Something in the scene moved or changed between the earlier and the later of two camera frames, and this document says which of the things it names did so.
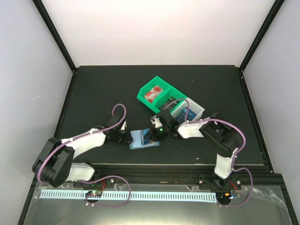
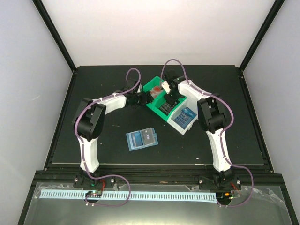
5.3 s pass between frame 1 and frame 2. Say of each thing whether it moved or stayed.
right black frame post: stayed
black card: stayed
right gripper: moved
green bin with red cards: stayed
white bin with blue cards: stayed
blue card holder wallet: stayed
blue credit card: moved
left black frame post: stayed
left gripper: moved
